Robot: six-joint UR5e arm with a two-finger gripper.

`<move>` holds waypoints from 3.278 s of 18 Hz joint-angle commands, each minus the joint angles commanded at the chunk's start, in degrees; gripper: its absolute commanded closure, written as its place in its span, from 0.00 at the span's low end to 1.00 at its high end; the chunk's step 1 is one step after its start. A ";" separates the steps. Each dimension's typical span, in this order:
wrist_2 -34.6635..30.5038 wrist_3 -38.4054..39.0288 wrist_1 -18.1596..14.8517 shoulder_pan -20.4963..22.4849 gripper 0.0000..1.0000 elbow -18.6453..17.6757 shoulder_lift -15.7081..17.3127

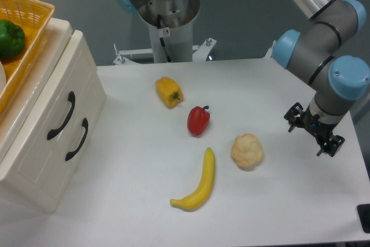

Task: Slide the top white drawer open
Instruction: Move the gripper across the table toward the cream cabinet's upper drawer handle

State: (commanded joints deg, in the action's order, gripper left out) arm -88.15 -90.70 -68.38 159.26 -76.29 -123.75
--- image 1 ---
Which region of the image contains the green bell pepper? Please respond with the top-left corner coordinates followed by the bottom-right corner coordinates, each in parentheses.
top-left (1, 19), bottom-right (25, 58)

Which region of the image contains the yellow bell pepper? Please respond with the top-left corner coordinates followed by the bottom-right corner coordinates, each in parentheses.
top-left (155, 76), bottom-right (183, 108)

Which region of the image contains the yellow woven basket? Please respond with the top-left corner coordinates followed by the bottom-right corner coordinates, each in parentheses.
top-left (1, 0), bottom-right (55, 112)

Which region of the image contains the black cable on pedestal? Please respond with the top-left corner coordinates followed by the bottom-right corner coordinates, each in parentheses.
top-left (157, 14), bottom-right (171, 63)

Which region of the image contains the white drawer cabinet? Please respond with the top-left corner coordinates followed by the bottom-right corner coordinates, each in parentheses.
top-left (1, 19), bottom-right (106, 212)

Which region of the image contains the yellow banana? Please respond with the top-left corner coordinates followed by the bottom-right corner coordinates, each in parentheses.
top-left (170, 148), bottom-right (216, 212)

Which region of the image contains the white plate in basket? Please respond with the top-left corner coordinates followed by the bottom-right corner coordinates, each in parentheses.
top-left (0, 62), bottom-right (7, 93)

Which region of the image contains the cream cauliflower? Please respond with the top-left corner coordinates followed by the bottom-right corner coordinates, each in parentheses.
top-left (231, 134), bottom-right (264, 171)

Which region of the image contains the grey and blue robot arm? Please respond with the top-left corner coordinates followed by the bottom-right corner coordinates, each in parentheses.
top-left (116, 0), bottom-right (369, 156)

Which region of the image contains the red bell pepper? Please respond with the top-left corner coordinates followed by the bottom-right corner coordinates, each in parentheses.
top-left (187, 106), bottom-right (210, 136)

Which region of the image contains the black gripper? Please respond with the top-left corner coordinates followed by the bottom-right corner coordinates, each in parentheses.
top-left (284, 102), bottom-right (345, 157)

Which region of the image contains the black corner device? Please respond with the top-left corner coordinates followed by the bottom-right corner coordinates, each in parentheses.
top-left (357, 204), bottom-right (370, 234)

